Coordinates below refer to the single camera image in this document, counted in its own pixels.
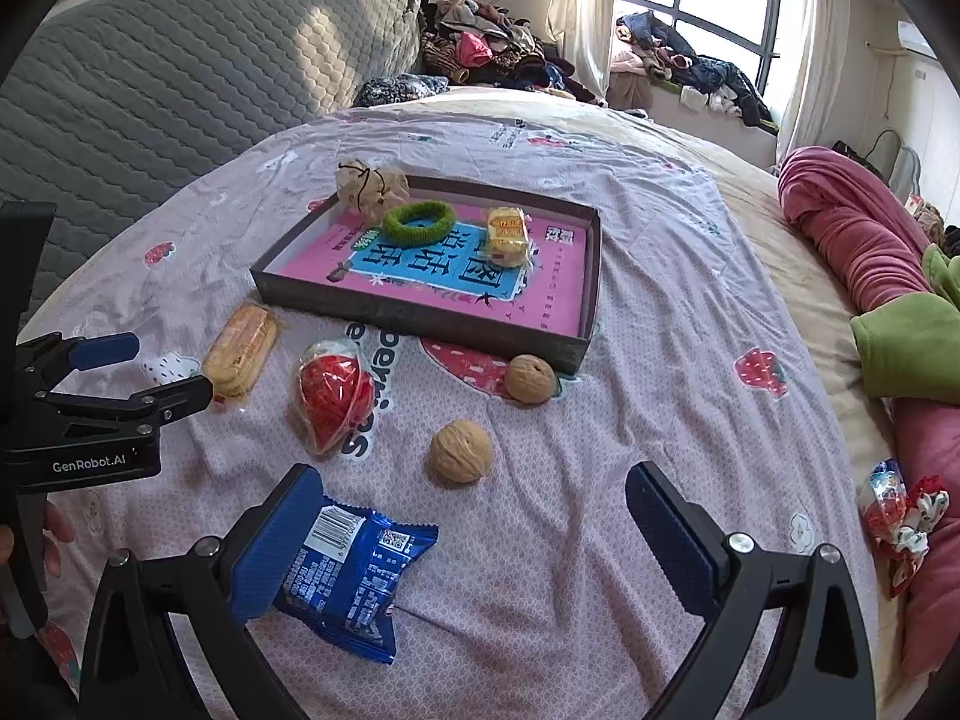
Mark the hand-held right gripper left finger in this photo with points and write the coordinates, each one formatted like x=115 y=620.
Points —
x=277 y=547

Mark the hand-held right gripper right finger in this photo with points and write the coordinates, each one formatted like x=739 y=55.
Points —
x=667 y=540

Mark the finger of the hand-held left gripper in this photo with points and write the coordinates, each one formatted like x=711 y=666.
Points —
x=172 y=397
x=105 y=351

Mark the blue snack packet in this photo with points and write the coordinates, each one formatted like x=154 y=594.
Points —
x=352 y=577

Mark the orange biscuit packet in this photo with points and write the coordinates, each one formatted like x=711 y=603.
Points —
x=240 y=349

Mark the red and white snack packet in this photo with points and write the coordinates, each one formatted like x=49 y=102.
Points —
x=334 y=397

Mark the brown walnut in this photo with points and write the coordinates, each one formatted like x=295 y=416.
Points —
x=530 y=379
x=461 y=452

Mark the pink blue game board tray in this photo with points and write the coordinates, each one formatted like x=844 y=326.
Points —
x=420 y=324

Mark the person's left hand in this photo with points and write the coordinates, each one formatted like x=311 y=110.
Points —
x=58 y=540

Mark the red blue candy packet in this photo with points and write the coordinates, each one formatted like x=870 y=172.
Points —
x=881 y=495

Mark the red white patterned packet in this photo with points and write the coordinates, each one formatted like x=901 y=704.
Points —
x=915 y=532

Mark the grey quilted headboard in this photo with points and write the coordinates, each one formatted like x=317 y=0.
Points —
x=150 y=90

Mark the green fuzzy hair scrunchie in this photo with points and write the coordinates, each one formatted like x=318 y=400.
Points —
x=397 y=232

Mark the green fleece garment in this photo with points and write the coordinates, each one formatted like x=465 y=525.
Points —
x=907 y=345

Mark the beige bed sheet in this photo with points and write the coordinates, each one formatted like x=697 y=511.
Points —
x=787 y=255

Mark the yellow cracker packet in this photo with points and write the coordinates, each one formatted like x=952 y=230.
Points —
x=506 y=236

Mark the pink fleece blanket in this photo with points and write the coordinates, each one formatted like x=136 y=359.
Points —
x=847 y=225

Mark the dark floral cushion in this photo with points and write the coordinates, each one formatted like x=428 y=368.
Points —
x=397 y=90

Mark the white standing fan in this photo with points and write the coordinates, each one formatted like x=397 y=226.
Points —
x=904 y=165

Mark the clothes heap on windowsill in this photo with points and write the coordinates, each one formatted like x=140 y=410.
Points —
x=712 y=79

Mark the pile of mixed clothes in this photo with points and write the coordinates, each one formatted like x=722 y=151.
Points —
x=487 y=45

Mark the white curtain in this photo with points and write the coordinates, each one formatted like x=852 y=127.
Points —
x=581 y=7
x=814 y=52

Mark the white air conditioner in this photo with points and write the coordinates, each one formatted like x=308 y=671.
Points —
x=916 y=39

